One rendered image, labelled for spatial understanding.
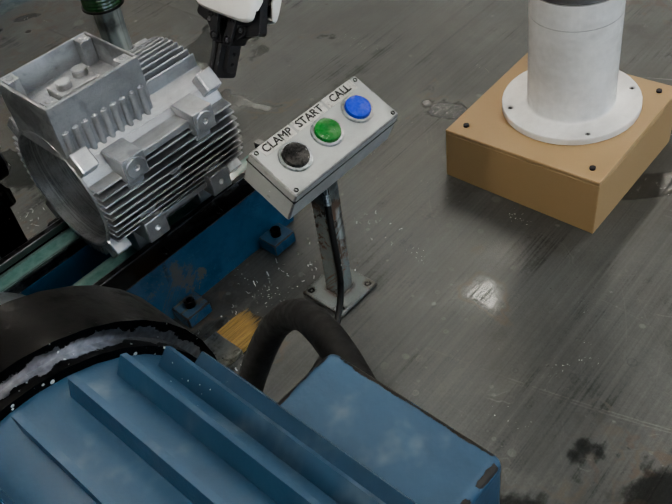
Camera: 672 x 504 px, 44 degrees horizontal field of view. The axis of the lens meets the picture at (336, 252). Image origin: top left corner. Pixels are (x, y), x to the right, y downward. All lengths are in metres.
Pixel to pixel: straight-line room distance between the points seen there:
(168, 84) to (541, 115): 0.51
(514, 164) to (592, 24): 0.21
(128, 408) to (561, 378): 0.73
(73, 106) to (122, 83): 0.06
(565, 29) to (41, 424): 0.89
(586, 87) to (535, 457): 0.49
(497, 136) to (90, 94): 0.55
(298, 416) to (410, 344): 0.68
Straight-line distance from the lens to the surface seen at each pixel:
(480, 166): 1.19
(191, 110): 0.96
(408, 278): 1.09
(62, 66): 1.01
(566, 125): 1.17
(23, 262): 1.09
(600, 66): 1.14
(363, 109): 0.92
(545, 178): 1.14
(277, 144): 0.87
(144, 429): 0.31
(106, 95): 0.93
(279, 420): 0.34
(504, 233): 1.15
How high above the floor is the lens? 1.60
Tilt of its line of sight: 45 degrees down
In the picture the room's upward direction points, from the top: 9 degrees counter-clockwise
